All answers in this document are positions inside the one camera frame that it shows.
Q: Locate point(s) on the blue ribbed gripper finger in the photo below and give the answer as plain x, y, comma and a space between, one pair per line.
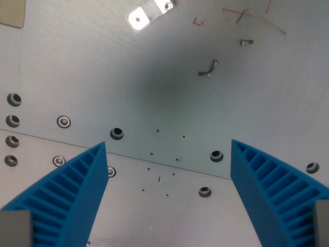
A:
77, 185
259, 185

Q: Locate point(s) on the countersunk hex socket screw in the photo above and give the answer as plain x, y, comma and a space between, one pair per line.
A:
111, 171
58, 161
63, 121

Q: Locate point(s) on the loose steel bolt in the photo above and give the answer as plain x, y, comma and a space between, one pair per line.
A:
214, 65
246, 42

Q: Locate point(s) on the silver hex key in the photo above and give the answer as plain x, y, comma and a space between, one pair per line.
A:
267, 22

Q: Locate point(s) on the tan flat board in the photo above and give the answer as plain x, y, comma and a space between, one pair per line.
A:
11, 11

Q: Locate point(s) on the shiny metal angle bracket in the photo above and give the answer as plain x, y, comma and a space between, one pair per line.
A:
140, 18

